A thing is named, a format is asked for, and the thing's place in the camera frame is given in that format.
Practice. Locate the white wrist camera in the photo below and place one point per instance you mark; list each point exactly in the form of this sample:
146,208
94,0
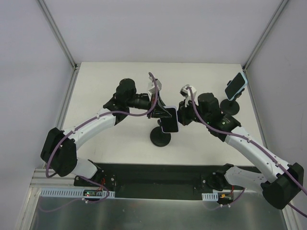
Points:
188,92
153,86

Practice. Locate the black phone stand round base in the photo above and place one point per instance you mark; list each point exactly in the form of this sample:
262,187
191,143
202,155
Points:
158,137

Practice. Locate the phone with blue case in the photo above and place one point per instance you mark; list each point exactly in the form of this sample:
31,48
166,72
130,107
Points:
236,85

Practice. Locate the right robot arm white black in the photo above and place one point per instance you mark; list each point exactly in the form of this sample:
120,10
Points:
277,180

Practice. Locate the white cable duct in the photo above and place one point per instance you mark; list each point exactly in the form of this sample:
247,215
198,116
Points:
210,196
75,193

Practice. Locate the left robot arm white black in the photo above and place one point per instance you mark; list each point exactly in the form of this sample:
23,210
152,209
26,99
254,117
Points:
60,148

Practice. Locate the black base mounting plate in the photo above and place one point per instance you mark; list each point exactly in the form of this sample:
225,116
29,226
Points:
148,181

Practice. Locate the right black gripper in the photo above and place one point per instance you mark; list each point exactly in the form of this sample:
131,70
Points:
181,113

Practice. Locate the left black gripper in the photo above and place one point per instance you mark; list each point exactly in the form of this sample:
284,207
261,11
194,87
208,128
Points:
153,105

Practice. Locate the left aluminium table rail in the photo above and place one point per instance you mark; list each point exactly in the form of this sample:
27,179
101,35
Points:
27,218

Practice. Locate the left white cable duct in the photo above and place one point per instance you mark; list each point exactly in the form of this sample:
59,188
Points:
75,193

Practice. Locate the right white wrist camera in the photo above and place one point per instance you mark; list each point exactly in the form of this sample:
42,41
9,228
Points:
188,92

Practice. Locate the aluminium frame post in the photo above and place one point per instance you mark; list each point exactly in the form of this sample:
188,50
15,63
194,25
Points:
266,32
56,32

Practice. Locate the phone with purple case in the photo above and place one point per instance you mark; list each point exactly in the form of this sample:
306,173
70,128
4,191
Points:
170,124

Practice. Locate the right white cable duct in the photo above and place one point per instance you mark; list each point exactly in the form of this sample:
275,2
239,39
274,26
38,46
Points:
210,196

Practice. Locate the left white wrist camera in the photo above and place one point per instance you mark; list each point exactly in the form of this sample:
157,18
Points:
153,86

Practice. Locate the right aluminium frame post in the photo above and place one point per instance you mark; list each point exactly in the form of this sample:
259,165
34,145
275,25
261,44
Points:
266,32

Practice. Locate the left aluminium frame post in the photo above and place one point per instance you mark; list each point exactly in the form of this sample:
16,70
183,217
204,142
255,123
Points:
56,32

